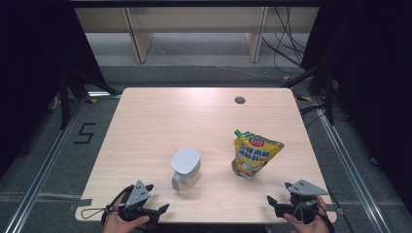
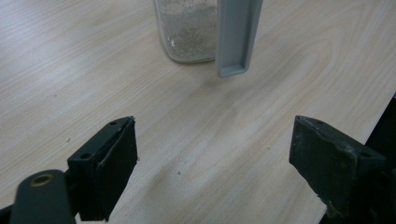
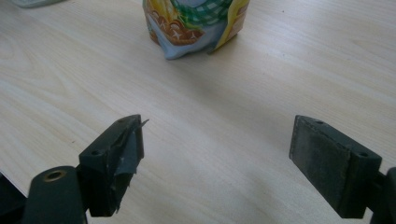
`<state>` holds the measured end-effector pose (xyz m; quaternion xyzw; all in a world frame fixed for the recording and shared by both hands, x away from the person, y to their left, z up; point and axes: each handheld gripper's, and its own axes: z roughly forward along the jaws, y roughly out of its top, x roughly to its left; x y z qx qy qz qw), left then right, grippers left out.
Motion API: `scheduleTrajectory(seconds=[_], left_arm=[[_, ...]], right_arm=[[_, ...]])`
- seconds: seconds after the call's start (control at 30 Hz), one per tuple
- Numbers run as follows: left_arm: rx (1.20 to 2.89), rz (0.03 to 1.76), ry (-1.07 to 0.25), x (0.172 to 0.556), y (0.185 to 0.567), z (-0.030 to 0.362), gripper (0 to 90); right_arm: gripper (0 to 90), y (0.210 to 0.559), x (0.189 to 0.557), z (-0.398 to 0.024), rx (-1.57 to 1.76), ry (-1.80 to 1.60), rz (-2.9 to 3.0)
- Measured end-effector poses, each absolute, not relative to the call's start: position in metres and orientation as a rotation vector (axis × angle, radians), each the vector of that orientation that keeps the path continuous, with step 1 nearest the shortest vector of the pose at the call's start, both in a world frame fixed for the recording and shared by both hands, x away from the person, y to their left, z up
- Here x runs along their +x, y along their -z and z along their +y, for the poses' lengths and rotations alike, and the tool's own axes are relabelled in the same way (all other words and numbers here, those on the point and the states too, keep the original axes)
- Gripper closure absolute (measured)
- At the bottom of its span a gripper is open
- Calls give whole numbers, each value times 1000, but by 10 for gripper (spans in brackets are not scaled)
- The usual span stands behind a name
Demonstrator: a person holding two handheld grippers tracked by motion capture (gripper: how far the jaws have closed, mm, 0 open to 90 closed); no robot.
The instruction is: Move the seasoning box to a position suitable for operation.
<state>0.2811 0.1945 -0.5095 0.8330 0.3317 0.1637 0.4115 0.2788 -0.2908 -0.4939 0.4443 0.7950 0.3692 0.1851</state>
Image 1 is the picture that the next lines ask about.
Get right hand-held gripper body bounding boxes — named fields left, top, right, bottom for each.
left=274, top=179, right=329, bottom=225

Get person's left hand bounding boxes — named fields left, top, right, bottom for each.
left=101, top=193, right=151, bottom=233

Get black wrist strap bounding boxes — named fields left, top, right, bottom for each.
left=101, top=184, right=134, bottom=226
left=319, top=207, right=336, bottom=233

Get clear jar with white lid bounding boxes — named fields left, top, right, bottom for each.
left=170, top=146, right=202, bottom=192

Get person's right hand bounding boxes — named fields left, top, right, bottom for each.
left=283, top=194, right=330, bottom=233

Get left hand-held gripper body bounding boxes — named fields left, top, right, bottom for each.
left=118, top=180, right=161, bottom=223

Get beige wooden shelf unit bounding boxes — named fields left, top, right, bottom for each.
left=74, top=6, right=320, bottom=64

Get black right wrist strap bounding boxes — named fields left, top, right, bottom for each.
left=319, top=207, right=336, bottom=233

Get grey lanyard cord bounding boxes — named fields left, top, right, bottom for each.
left=81, top=207, right=114, bottom=220

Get yellow seasoning pouch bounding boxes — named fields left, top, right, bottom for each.
left=231, top=129, right=286, bottom=181

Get aluminium floor rail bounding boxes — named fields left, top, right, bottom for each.
left=310, top=96, right=394, bottom=233
left=2, top=96, right=86, bottom=233

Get black metal stand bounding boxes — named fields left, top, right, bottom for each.
left=281, top=61, right=340, bottom=126
left=57, top=69, right=121, bottom=131

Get thin white floor cable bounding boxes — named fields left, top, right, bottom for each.
left=152, top=42, right=284, bottom=83

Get black hanging cables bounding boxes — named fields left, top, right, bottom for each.
left=261, top=6, right=313, bottom=76

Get black floor cables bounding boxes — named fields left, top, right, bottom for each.
left=298, top=102, right=326, bottom=128

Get black curtain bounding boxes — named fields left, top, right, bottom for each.
left=300, top=0, right=412, bottom=213
left=0, top=0, right=107, bottom=178

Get black left wrist strap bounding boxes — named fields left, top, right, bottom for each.
left=101, top=184, right=134, bottom=226

